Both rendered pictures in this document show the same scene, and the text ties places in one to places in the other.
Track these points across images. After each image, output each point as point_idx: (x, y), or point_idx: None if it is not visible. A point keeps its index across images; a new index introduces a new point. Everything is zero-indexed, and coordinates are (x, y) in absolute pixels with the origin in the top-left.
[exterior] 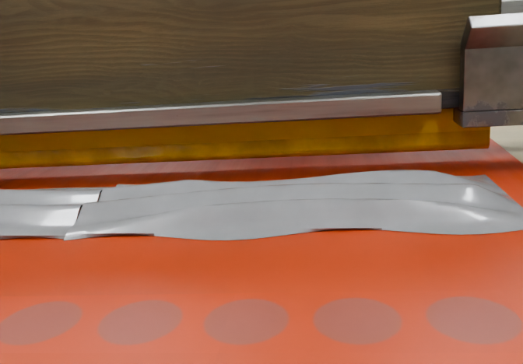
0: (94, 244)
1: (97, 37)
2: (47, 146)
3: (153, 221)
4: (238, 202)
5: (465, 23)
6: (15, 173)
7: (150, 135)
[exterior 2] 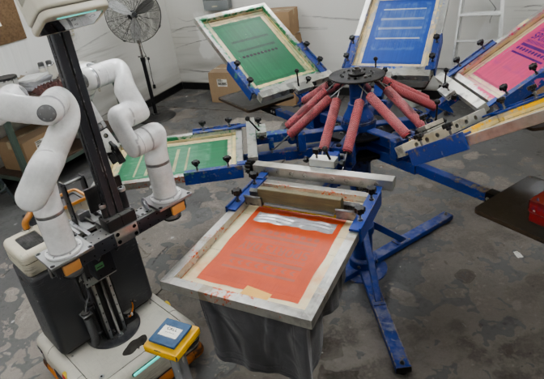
0: (293, 227)
1: (295, 199)
2: None
3: (299, 226)
4: (308, 224)
5: (337, 206)
6: (283, 210)
7: None
